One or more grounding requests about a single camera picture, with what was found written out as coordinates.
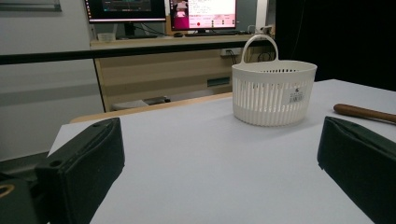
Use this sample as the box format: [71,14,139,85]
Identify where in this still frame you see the grey wall frame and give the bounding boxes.
[0,0,63,13]

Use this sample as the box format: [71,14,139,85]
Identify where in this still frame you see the white plastic basket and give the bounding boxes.
[232,34,318,127]

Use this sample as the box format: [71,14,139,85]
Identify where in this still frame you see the black cables under desk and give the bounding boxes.
[227,49,276,63]

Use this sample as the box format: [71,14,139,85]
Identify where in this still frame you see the grey object under desk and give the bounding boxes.
[111,96,172,112]

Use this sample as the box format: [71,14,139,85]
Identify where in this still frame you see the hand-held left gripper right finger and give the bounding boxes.
[317,116,396,224]

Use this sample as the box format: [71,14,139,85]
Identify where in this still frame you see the black horizontal frame bar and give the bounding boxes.
[0,39,276,65]

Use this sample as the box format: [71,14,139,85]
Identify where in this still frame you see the black keyboard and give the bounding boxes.
[183,30,242,37]

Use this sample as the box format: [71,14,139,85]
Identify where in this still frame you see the white power strip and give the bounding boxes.
[219,47,244,58]

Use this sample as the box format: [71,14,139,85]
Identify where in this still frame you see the clear plastic container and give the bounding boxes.
[96,32,117,42]

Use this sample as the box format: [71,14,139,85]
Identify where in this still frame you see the black computer monitor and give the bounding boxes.
[168,0,237,34]
[83,0,167,40]

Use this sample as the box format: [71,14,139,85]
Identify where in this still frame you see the small webcam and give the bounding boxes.
[255,25,275,35]

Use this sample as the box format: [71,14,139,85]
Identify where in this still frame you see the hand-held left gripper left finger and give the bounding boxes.
[35,117,126,224]

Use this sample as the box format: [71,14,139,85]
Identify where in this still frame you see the light wooden desk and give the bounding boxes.
[89,33,276,113]

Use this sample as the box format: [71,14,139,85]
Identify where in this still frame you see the wooden hairbrush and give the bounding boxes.
[332,103,396,125]

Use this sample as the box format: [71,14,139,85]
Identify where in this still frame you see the black curtain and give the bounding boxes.
[275,0,396,91]

